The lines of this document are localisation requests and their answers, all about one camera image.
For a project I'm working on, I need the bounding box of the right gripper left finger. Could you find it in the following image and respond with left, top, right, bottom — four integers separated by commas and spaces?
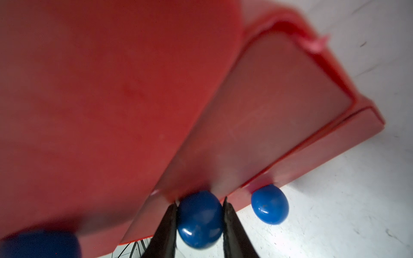
142, 203, 177, 258

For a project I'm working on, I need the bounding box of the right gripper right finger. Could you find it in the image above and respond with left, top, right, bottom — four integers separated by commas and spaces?
223, 197, 259, 258

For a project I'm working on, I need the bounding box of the red top drawer blue knob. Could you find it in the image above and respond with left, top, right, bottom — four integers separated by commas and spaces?
0, 0, 243, 258

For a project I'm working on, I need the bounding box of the red bottom drawer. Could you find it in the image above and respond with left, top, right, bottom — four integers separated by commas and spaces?
228, 107, 386, 211

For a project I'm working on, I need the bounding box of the blue bottom drawer knob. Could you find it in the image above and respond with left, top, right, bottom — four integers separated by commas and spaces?
251, 184, 289, 225

